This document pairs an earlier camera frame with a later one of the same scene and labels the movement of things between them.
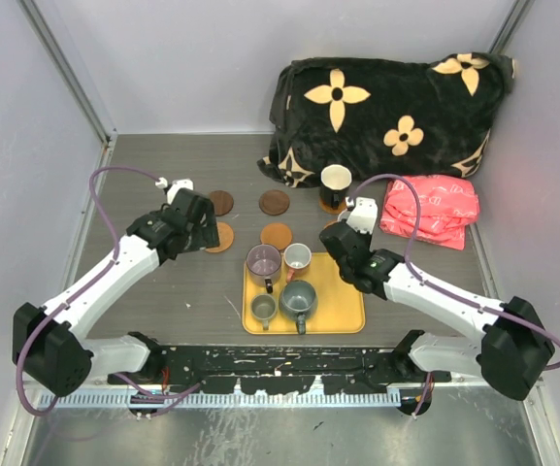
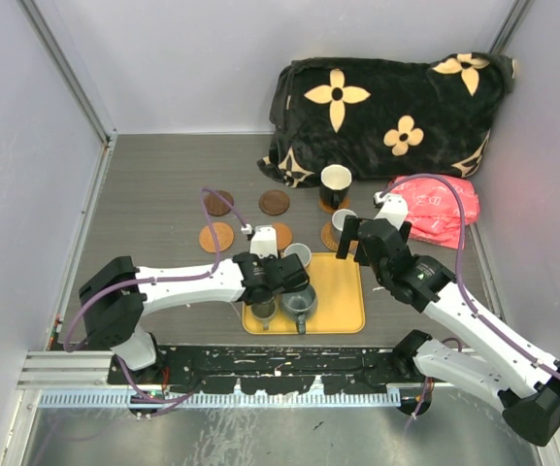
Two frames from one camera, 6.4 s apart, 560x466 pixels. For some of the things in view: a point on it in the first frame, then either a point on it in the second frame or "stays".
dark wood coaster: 222,202 stays
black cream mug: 335,182 stays
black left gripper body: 158,215 to 268,259
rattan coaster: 225,237 stays
